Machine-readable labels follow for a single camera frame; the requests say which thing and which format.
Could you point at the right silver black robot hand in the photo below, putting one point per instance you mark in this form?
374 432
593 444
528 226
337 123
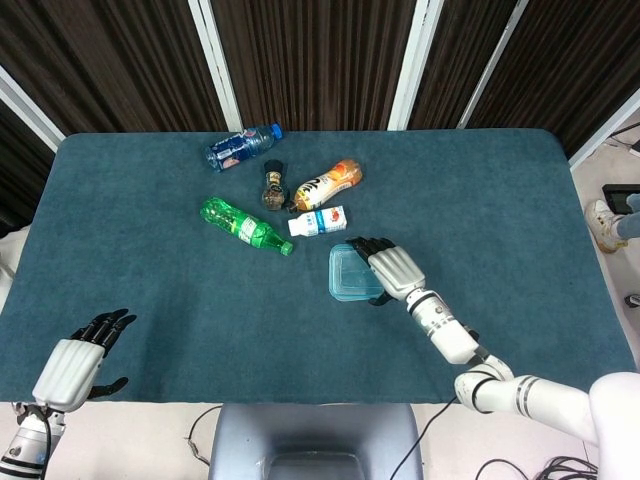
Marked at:
397 272

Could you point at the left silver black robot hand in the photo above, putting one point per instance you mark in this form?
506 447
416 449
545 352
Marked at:
67 375

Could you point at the teal container lid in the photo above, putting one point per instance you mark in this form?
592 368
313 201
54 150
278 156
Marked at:
350 275

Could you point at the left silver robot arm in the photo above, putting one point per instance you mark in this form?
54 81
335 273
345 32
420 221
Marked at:
25 445

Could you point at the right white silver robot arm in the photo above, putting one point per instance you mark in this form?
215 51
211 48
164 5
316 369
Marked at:
450 335

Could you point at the white milk bottle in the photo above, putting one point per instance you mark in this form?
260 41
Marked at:
320 221

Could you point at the orange drink bottle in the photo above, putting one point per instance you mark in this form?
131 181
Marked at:
325 185

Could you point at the white rounded object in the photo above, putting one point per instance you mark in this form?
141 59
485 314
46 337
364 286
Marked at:
9 255

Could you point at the teal velvet table cloth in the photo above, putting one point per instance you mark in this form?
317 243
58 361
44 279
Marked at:
200 325

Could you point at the small glass pepper grinder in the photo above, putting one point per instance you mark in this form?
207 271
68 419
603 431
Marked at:
273 192

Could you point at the green soda bottle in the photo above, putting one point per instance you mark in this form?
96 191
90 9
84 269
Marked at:
240 225

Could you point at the grey robot torso base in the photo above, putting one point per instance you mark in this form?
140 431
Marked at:
315 430

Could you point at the blue label water bottle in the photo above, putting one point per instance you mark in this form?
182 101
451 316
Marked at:
235 147

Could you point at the white sneaker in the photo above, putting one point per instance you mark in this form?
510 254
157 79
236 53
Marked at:
602 225

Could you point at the black tablet device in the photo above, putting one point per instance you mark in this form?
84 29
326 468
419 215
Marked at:
617 197

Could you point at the black shoe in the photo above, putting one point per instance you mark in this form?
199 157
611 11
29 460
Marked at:
634 300

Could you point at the blue jeans leg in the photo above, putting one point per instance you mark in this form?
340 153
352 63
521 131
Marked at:
631 220

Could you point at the white partition post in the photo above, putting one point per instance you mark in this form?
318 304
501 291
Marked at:
30 112
415 65
607 130
492 65
215 65

